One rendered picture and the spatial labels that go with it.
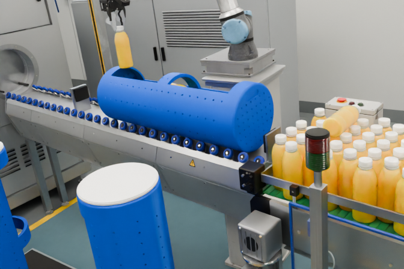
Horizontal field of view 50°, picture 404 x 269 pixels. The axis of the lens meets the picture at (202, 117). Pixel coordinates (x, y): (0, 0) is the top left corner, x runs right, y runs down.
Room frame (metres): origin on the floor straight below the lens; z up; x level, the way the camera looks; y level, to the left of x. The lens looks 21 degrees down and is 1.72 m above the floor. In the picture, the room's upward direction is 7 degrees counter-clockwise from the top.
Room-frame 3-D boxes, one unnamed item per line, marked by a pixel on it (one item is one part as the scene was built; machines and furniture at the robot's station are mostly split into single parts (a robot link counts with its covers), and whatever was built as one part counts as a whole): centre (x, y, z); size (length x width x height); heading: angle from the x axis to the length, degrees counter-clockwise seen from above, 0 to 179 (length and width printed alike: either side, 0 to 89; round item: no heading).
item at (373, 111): (1.62, -0.61, 1.05); 0.20 x 0.10 x 0.10; 46
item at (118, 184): (1.31, 0.31, 1.03); 0.28 x 0.28 x 0.01
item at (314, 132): (1.02, -0.29, 1.18); 0.06 x 0.06 x 0.16
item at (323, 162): (1.02, -0.29, 1.18); 0.06 x 0.06 x 0.05
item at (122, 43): (2.12, 0.35, 1.34); 0.07 x 0.07 x 0.19
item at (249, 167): (1.37, -0.16, 0.95); 0.10 x 0.07 x 0.10; 136
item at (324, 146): (1.02, -0.29, 1.23); 0.06 x 0.06 x 0.04
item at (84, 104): (2.47, 0.70, 1.00); 0.10 x 0.04 x 0.15; 136
